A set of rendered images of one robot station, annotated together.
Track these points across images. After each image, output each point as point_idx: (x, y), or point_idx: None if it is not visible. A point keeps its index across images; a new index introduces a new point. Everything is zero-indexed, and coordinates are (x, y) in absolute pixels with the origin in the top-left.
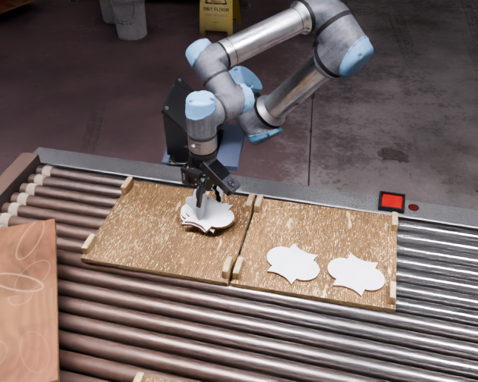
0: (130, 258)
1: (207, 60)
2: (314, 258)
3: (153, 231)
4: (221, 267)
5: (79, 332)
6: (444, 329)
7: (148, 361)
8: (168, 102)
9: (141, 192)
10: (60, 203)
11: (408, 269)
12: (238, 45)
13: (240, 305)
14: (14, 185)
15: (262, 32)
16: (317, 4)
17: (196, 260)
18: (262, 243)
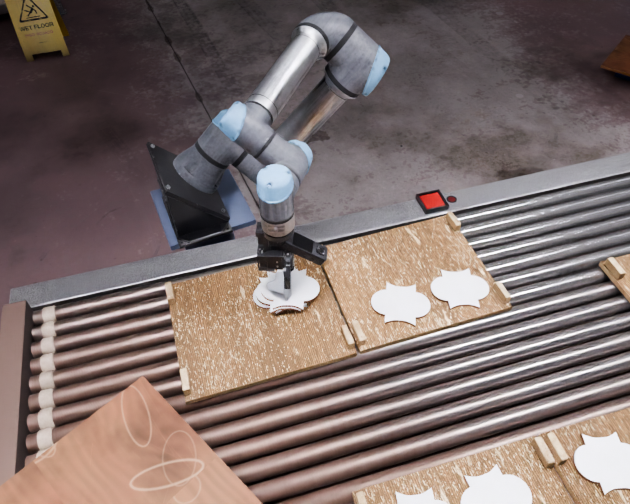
0: (240, 375)
1: (254, 127)
2: (415, 289)
3: (240, 333)
4: (339, 339)
5: (245, 483)
6: (555, 305)
7: (343, 473)
8: (164, 179)
9: (190, 293)
10: (101, 348)
11: (488, 261)
12: (275, 97)
13: (383, 369)
14: (26, 352)
15: (290, 74)
16: (326, 23)
17: (309, 344)
18: (357, 295)
